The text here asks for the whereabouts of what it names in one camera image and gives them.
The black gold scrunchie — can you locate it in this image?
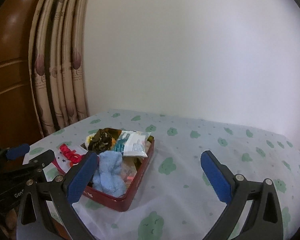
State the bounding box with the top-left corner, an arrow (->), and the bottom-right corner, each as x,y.
88,128 -> 122,154

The light blue towel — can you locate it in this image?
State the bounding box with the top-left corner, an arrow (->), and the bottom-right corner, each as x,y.
92,151 -> 126,198

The clear plastic packet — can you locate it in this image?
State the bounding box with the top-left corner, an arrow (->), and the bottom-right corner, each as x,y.
121,157 -> 137,181

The pastel tissue pack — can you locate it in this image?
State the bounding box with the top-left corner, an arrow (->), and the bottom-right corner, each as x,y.
111,130 -> 151,158

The red gold tin box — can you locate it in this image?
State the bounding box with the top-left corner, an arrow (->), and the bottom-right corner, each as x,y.
83,135 -> 155,212

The green patterned white tablecloth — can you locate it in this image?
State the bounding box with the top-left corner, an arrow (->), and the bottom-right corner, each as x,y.
25,109 -> 300,239

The beige patterned curtain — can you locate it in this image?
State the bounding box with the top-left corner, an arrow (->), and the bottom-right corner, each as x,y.
28,0 -> 88,136

